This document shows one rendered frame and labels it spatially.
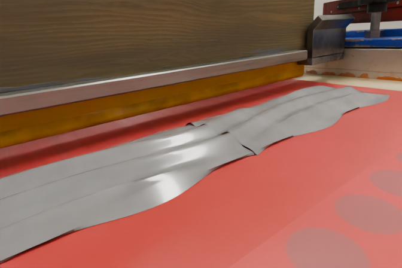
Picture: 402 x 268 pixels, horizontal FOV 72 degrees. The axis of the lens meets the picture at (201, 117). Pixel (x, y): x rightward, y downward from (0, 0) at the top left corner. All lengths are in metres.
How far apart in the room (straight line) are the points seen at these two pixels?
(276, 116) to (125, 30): 0.12
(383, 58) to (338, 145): 0.22
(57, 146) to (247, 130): 0.12
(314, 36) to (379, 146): 0.19
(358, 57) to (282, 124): 0.22
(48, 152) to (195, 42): 0.13
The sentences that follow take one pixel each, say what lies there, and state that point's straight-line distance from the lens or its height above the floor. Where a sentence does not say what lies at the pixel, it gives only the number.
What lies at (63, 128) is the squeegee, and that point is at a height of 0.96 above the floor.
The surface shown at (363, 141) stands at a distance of 0.19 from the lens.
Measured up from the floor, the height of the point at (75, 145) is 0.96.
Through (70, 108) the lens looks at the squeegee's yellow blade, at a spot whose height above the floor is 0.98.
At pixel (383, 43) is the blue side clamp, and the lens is 0.38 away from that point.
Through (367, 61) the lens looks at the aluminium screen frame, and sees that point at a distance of 0.39.
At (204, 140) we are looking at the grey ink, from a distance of 0.16.
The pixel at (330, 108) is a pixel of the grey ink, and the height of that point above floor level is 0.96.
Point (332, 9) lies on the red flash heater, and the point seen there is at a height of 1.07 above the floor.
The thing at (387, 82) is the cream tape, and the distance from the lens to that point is 0.37.
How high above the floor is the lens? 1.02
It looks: 17 degrees down
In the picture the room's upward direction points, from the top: 4 degrees counter-clockwise
